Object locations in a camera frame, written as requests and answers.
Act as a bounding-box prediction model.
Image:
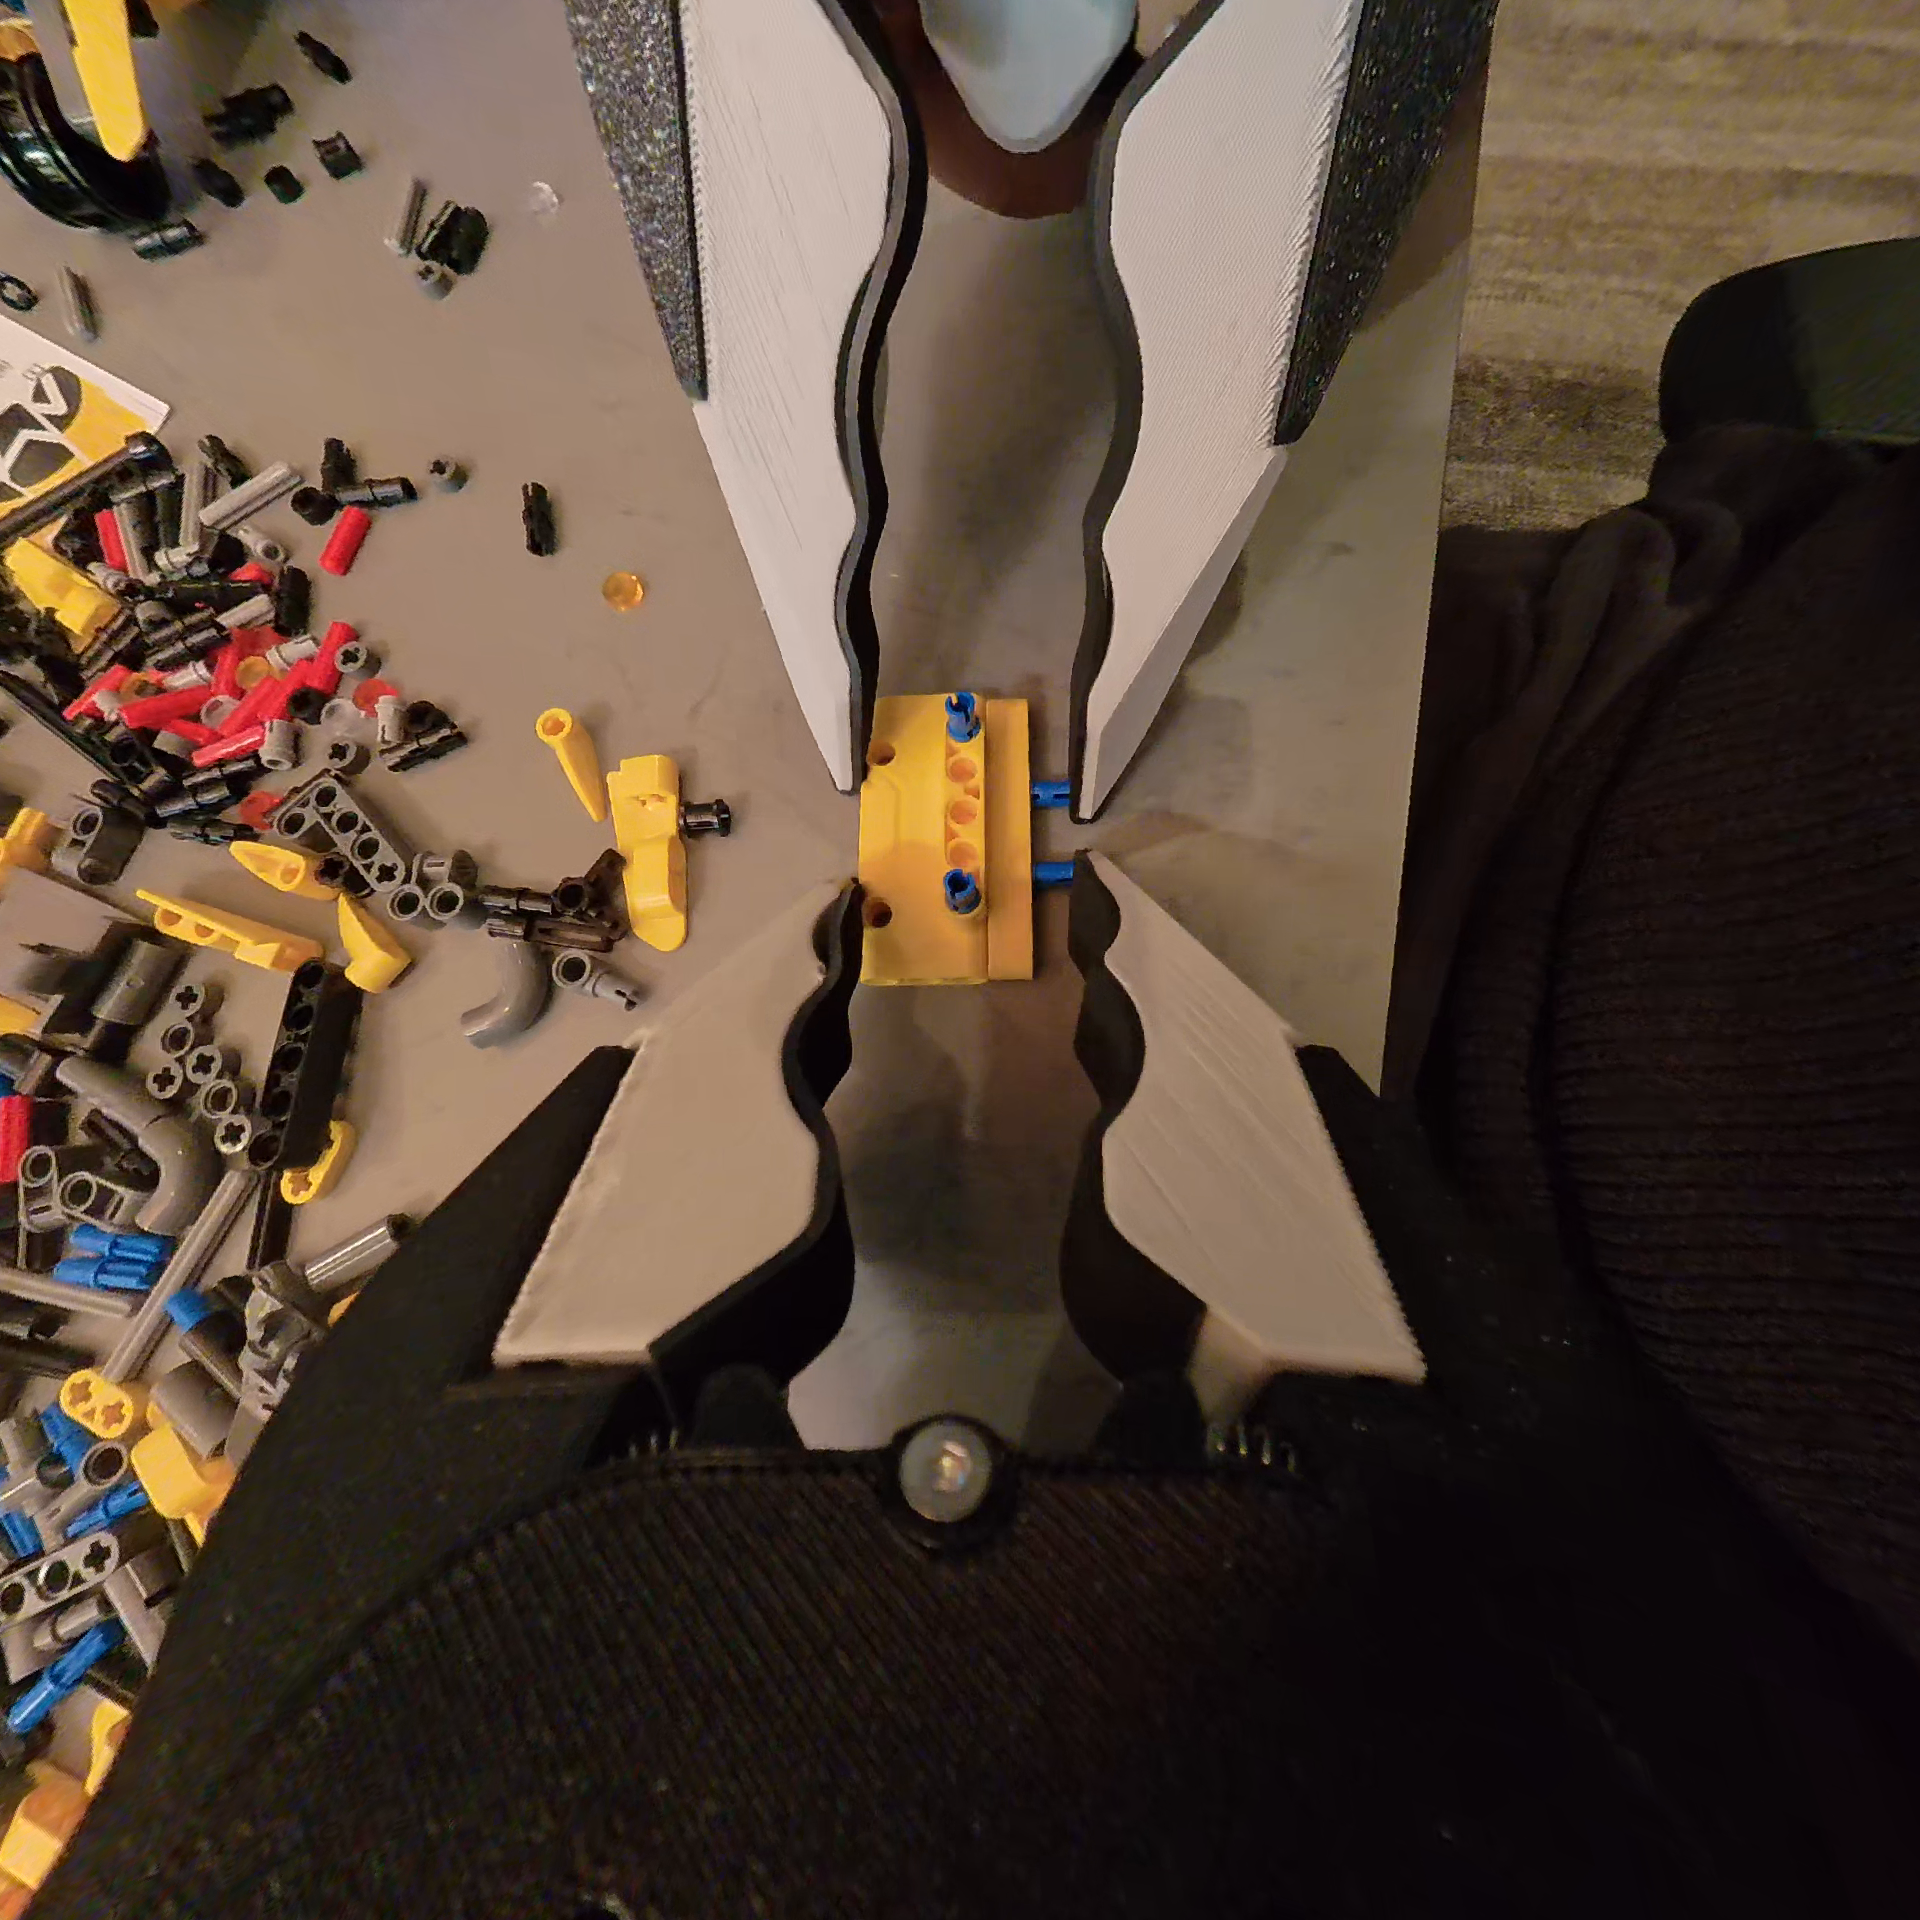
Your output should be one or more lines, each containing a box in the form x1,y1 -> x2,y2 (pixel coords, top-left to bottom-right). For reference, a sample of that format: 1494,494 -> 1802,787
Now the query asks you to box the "yellow toy cone piece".
535,708 -> 615,825

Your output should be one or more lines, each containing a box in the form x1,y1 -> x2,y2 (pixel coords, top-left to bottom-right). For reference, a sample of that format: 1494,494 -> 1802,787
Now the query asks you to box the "person's dark fleece garment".
1387,426 -> 1729,1113

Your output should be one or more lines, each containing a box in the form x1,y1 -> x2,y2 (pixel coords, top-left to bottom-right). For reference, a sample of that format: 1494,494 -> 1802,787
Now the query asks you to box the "black toy cross connector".
293,435 -> 420,528

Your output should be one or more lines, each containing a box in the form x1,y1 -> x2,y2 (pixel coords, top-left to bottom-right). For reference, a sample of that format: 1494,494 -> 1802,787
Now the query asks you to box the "white instruction leaflet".
0,312 -> 171,504

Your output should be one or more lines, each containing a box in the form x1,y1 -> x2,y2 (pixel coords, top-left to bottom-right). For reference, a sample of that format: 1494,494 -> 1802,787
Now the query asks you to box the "yellow curved toy panel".
605,752 -> 696,954

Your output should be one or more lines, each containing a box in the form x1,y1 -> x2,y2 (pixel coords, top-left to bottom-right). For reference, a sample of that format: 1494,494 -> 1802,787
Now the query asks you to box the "black double pin connector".
375,696 -> 470,775

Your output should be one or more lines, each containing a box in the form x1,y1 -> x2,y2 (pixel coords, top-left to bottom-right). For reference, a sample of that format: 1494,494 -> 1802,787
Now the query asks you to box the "large yellow toy arch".
31,0 -> 161,161

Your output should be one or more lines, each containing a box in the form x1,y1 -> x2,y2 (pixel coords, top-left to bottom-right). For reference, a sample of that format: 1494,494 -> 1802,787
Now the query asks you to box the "person's right hand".
918,105 -> 1105,224

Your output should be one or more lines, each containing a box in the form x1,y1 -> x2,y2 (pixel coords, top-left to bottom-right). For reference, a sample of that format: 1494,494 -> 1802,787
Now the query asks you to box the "black toy connector cluster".
482,846 -> 630,949

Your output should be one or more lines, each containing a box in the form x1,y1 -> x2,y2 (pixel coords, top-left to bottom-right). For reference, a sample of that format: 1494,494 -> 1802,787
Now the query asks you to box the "yellow toy panel block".
859,693 -> 1001,989

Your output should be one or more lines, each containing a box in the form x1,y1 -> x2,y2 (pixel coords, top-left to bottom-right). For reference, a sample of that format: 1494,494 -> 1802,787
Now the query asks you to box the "small grey curved pipe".
460,953 -> 559,1051

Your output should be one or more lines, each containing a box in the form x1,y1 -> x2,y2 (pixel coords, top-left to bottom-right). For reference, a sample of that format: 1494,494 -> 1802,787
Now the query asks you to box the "large grey elbow pipe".
52,1057 -> 229,1232

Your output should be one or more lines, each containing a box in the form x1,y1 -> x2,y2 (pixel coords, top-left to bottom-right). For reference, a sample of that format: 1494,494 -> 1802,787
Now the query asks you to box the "person's dark ribbed sweater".
1440,435 -> 1920,1622

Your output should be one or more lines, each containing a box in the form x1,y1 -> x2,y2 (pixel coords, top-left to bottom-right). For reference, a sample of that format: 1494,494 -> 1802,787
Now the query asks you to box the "grey long toy axle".
104,1171 -> 264,1383

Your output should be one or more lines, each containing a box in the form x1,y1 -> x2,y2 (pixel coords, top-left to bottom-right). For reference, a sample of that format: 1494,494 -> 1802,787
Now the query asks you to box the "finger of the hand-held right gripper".
1069,0 -> 1369,825
678,0 -> 929,795

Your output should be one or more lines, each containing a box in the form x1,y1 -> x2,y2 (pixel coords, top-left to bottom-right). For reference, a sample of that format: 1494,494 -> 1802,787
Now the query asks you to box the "yellow thin toy beam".
135,889 -> 325,970

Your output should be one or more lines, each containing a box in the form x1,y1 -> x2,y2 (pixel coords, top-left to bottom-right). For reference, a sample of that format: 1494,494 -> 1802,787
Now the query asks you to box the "group of scattered black connectors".
126,30 -> 491,303

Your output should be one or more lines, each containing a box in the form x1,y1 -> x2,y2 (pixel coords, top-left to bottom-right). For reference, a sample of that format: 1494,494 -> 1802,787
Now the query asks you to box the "pile of assorted toy parts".
0,435 -> 423,1892

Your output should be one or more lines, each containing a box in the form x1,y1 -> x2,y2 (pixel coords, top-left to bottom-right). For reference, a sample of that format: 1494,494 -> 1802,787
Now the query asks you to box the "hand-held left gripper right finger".
1058,850 -> 1428,1428

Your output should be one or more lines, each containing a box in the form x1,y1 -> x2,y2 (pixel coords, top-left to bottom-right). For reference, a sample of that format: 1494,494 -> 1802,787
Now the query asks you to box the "small yellow toy connector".
278,1116 -> 360,1207

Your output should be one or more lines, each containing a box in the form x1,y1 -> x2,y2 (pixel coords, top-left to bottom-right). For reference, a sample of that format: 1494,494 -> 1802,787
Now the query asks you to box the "yellow curved toy wedge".
336,894 -> 415,993

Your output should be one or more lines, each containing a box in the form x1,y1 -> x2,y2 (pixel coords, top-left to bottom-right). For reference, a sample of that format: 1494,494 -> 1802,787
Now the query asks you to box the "black chair armrest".
1663,237 -> 1920,445

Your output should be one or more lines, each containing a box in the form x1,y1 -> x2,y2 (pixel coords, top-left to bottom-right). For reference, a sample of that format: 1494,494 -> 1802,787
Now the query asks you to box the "dark grey angled liftarm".
274,769 -> 423,889

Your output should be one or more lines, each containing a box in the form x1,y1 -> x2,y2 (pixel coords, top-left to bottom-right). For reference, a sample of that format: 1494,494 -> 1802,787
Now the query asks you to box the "black toy tyre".
0,60 -> 175,234

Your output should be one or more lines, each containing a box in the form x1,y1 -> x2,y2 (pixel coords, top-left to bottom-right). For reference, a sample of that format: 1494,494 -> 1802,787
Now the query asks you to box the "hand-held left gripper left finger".
493,877 -> 868,1375

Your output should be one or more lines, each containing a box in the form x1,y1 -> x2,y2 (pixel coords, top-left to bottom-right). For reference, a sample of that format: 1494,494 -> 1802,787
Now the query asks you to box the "black long toy beam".
258,961 -> 367,1171

